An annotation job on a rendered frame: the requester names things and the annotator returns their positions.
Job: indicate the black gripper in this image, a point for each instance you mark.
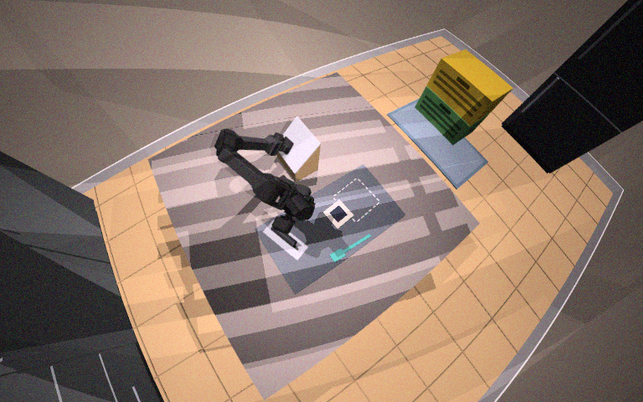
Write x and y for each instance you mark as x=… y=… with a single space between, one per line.
x=285 y=223

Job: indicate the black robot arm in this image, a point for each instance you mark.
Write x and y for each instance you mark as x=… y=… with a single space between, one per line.
x=266 y=186

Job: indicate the small teal trowel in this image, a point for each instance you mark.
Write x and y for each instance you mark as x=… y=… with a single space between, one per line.
x=338 y=254

